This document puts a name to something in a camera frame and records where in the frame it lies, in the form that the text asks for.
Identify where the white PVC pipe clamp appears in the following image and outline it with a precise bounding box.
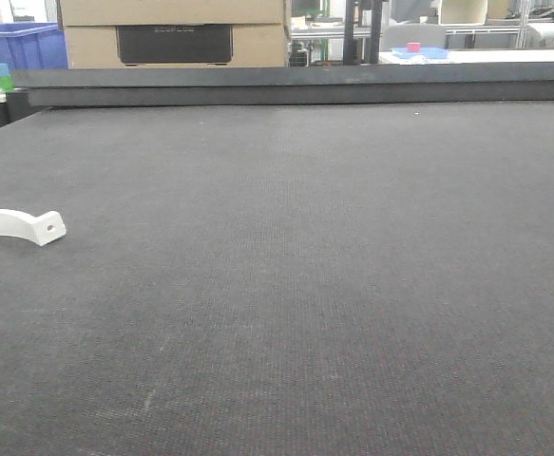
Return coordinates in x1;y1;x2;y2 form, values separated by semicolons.
0;209;67;247

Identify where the lower cardboard box black print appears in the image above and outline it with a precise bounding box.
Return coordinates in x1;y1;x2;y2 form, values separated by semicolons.
64;24;288;69

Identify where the blue tray with pink cube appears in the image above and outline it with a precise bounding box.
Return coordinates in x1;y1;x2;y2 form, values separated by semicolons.
392;42;449;60

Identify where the grey office chair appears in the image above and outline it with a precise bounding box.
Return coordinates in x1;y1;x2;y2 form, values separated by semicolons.
380;23;447;51

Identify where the upper cardboard box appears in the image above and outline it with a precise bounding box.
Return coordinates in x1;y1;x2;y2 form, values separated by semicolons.
59;0;292;27

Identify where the blue plastic crate background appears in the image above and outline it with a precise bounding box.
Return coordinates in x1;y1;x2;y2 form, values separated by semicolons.
0;22;68;69

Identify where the black foam board strip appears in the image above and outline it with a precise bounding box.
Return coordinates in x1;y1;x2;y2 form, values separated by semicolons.
12;62;554;107

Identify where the green and blue block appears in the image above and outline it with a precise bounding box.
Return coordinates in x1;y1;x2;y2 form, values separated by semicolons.
0;63;14;92

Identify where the black vertical post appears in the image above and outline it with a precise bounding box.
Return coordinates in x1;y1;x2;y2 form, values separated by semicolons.
342;0;384;66

